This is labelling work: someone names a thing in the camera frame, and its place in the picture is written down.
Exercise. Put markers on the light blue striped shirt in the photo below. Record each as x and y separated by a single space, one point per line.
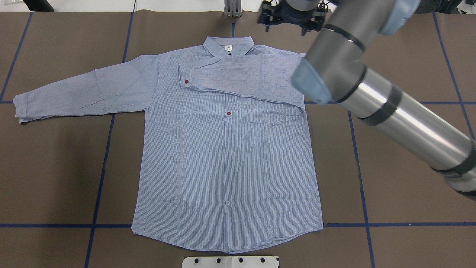
227 162

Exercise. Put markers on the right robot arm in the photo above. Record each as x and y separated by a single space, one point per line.
332 70

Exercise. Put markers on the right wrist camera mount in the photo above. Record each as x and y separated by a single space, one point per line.
310 15

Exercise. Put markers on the aluminium frame post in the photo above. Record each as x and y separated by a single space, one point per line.
232 8

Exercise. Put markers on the white camera pole base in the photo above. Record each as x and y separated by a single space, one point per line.
231 262

